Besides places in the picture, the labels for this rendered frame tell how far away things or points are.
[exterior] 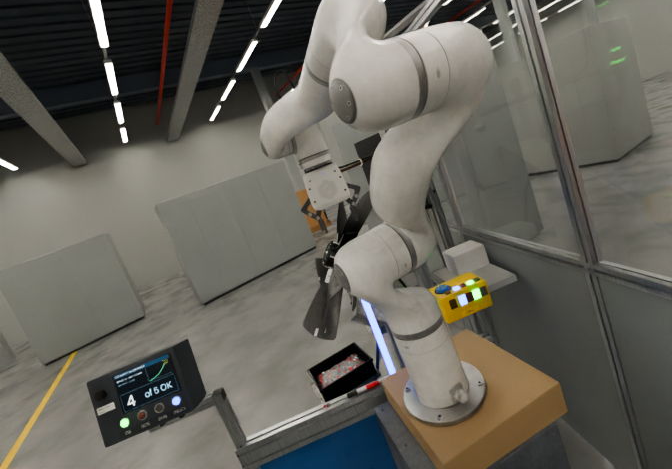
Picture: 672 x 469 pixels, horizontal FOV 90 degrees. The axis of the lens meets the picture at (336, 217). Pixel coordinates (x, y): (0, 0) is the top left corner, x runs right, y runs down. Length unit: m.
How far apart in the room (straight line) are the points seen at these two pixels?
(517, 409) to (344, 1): 0.78
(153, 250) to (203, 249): 6.69
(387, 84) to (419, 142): 0.14
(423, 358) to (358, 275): 0.24
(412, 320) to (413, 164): 0.35
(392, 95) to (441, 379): 0.61
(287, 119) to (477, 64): 0.40
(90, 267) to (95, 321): 1.08
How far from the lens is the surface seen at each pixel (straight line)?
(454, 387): 0.84
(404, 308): 0.71
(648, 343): 1.37
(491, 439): 0.83
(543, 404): 0.88
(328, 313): 1.48
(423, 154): 0.51
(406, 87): 0.40
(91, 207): 13.47
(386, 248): 0.67
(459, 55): 0.46
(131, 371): 1.20
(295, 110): 0.72
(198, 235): 6.75
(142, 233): 13.34
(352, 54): 0.40
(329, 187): 0.84
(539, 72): 1.20
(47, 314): 8.51
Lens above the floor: 1.58
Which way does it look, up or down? 8 degrees down
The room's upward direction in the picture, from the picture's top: 21 degrees counter-clockwise
